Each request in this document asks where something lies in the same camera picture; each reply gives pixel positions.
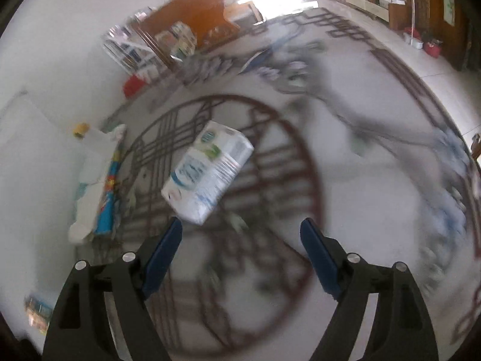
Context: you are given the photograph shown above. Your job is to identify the red bag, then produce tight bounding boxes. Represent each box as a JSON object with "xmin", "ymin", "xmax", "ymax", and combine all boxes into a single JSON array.
[{"xmin": 123, "ymin": 75, "xmax": 146, "ymax": 99}]

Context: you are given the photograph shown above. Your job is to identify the television cabinet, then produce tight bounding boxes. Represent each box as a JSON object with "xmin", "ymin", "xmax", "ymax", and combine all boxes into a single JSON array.
[{"xmin": 317, "ymin": 0, "xmax": 407, "ymax": 22}]

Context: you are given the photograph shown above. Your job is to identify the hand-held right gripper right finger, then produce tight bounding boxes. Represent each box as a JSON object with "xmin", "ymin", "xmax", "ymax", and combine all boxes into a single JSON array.
[{"xmin": 299, "ymin": 218, "xmax": 439, "ymax": 361}]

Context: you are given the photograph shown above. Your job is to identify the white desk lamp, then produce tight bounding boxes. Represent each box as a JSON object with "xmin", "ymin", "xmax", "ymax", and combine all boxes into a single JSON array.
[{"xmin": 68, "ymin": 123, "xmax": 127, "ymax": 244}]

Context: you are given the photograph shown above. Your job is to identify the white bookshelf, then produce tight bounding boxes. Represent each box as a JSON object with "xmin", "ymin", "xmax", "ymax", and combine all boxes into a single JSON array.
[{"xmin": 101, "ymin": 22, "xmax": 159, "ymax": 76}]

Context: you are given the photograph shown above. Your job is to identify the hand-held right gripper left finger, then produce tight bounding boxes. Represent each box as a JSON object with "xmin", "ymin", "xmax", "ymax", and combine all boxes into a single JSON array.
[{"xmin": 42, "ymin": 218, "xmax": 183, "ymax": 361}]

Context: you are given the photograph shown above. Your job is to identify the red bucket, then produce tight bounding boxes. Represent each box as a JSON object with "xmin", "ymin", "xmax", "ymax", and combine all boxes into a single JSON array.
[{"xmin": 422, "ymin": 39, "xmax": 443, "ymax": 59}]

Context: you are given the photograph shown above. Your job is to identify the colourful blurred packet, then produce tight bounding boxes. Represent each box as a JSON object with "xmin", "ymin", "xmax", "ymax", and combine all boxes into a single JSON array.
[{"xmin": 23, "ymin": 294, "xmax": 54, "ymax": 335}]

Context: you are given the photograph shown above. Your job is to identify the printed paper packets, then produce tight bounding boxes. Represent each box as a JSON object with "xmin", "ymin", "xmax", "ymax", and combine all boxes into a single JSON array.
[{"xmin": 153, "ymin": 22, "xmax": 197, "ymax": 61}]

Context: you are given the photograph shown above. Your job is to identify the white milk carton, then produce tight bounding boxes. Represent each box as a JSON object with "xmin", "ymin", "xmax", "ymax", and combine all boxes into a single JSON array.
[{"xmin": 161, "ymin": 120, "xmax": 255, "ymax": 227}]

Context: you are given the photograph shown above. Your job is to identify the wooden sofa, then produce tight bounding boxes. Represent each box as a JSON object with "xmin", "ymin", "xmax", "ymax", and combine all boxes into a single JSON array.
[{"xmin": 131, "ymin": 0, "xmax": 242, "ymax": 69}]

